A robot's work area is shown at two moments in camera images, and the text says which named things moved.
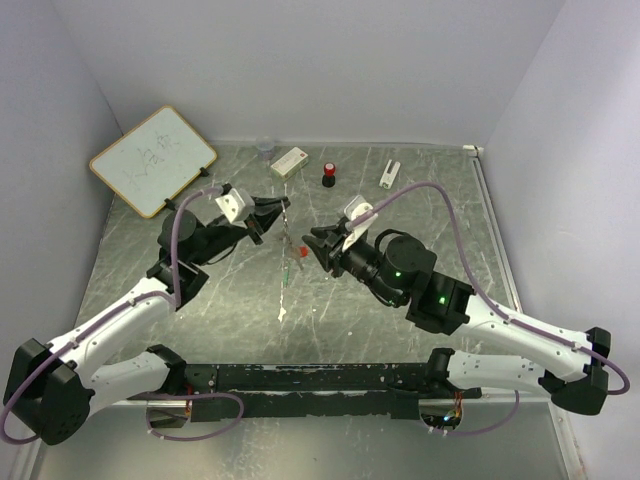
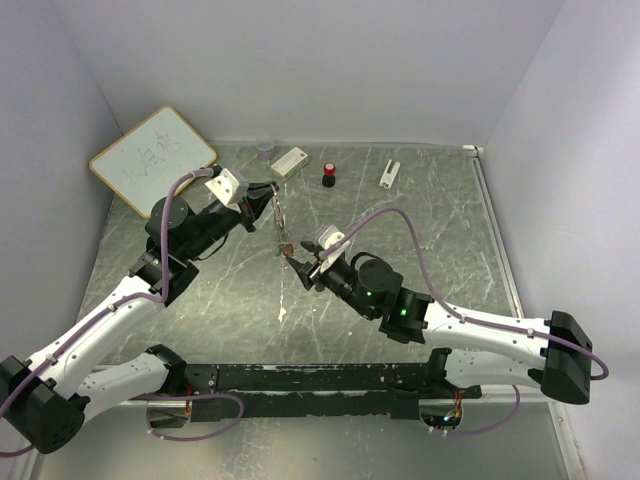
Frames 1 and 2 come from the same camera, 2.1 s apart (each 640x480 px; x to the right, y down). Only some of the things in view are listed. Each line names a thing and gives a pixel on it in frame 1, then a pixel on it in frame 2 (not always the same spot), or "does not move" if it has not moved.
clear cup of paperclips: [264, 145] does not move
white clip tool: [389, 178] does not move
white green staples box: [291, 162] does not move
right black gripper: [332, 235] → [308, 276]
